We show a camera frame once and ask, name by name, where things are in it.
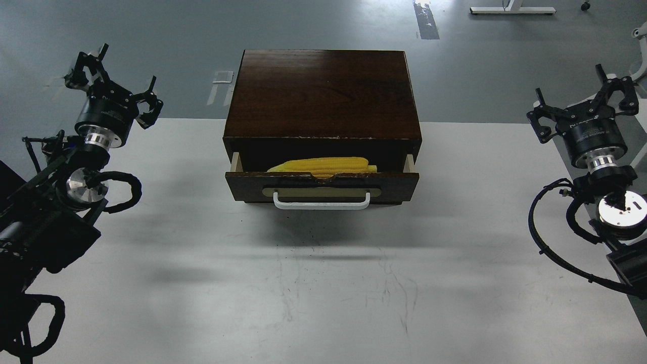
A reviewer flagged dark wooden drawer cabinet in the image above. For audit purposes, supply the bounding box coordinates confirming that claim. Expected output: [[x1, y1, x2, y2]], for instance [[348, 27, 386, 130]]
[[223, 49, 423, 172]]

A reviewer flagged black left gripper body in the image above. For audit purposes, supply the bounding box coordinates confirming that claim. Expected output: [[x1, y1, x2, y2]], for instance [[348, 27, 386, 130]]
[[75, 83, 139, 148]]

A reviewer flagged yellow corn cob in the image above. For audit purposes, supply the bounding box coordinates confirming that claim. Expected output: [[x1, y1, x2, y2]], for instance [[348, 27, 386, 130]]
[[267, 157, 378, 179]]

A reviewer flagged white table leg base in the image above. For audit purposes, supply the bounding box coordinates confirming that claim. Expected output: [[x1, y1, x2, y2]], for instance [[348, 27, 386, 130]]
[[469, 1, 557, 15]]

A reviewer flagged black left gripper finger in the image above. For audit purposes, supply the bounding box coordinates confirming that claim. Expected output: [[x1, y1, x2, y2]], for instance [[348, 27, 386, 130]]
[[132, 76, 164, 130], [63, 43, 117, 99]]

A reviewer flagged wooden drawer with white handle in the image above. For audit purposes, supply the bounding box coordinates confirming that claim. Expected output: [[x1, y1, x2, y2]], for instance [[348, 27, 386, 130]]
[[225, 152, 420, 210]]

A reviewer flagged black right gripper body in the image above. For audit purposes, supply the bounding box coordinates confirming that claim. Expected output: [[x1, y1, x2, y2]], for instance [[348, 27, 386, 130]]
[[559, 109, 628, 169]]

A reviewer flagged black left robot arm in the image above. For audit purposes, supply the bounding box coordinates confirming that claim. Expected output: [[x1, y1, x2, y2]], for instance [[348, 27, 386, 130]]
[[1, 44, 164, 363]]

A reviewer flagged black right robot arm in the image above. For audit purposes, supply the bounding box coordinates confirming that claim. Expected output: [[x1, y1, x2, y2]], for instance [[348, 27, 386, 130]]
[[527, 64, 646, 300]]

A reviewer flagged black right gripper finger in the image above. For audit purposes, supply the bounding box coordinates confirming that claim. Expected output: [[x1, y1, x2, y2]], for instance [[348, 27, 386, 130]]
[[589, 64, 640, 119], [526, 88, 576, 144]]

